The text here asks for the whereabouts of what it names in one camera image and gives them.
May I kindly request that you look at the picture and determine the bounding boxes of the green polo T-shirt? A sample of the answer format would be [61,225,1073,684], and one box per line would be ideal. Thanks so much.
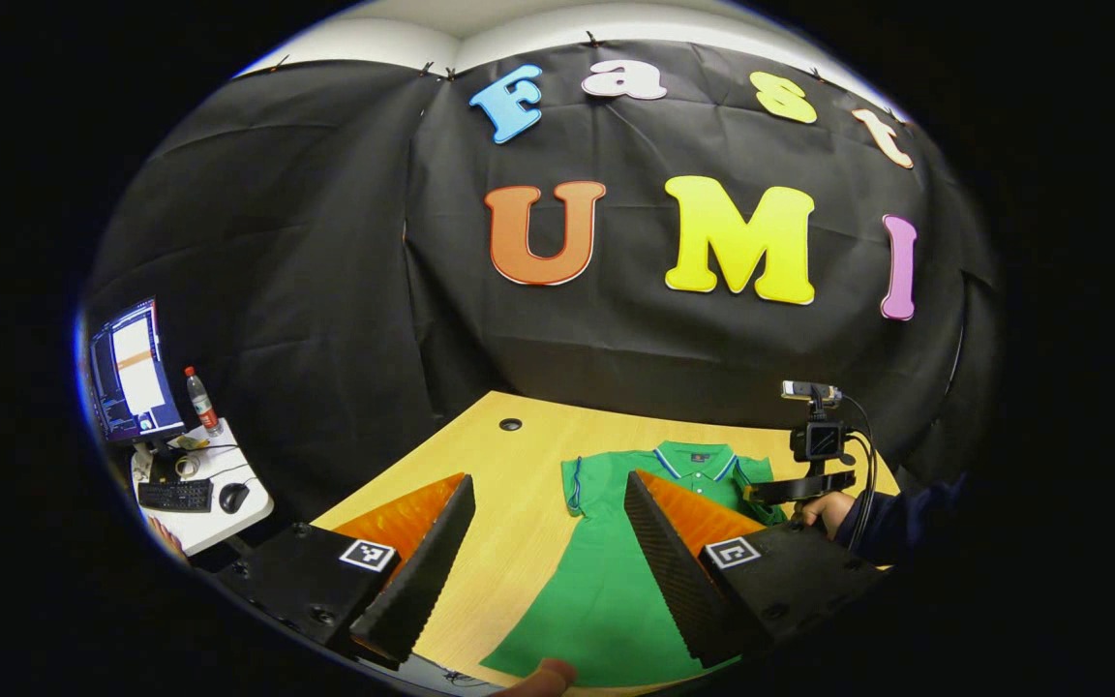
[478,440,791,690]

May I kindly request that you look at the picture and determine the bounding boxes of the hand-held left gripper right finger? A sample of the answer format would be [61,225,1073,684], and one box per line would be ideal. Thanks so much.
[622,470,886,671]

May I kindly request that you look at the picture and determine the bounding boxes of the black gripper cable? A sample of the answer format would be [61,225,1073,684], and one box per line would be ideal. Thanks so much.
[838,395,880,555]

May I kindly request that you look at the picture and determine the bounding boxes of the black keyboard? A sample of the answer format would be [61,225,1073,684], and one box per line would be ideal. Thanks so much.
[136,478,215,514]

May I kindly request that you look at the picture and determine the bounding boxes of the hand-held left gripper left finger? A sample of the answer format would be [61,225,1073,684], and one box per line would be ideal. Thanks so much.
[212,473,477,671]

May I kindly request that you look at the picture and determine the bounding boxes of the red label plastic bottle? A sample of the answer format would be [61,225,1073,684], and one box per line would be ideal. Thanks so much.
[183,366,223,437]

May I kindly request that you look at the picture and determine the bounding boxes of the white side desk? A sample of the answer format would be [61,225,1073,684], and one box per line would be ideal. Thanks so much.
[129,418,275,558]

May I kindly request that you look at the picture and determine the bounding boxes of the computer monitor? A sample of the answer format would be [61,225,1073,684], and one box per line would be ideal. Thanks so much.
[86,296,187,446]

